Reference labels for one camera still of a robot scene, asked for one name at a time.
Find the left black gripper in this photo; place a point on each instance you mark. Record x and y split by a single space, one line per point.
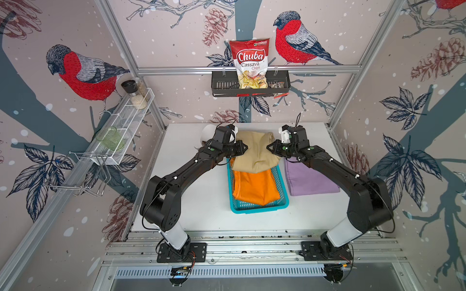
240 151

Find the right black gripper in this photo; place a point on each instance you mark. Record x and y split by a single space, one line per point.
275 150

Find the beige pants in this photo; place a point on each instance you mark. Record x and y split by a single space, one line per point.
257 158

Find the purple pants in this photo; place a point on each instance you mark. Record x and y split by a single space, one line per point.
303 181

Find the orange pants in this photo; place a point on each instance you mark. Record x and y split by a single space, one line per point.
255 188

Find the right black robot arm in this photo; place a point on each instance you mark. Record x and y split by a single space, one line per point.
369 202

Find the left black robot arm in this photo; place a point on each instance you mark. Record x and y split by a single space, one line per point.
162 201

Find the teal plastic basket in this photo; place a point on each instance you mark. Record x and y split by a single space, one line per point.
240 207

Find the white mug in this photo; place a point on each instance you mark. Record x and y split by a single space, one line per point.
207 133

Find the small red snack packet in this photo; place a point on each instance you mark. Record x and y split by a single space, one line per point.
279 95

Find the red cassava chips bag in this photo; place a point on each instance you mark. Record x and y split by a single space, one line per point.
251 62

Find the clear spice jar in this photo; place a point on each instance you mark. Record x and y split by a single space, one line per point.
143 90

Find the black lid spice jar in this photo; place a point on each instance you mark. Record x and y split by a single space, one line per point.
131 88

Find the green glass cup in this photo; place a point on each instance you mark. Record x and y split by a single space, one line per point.
111 138

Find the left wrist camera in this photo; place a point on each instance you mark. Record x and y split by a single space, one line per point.
225 134

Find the black wall basket shelf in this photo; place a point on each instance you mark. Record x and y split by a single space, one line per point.
272 84

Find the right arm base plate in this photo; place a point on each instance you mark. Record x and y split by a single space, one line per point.
320 251

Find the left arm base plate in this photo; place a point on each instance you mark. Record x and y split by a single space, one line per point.
187 254

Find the white wire wall shelf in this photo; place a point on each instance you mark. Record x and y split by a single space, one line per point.
127 120

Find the chrome wire rack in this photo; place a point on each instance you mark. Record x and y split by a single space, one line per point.
90 174

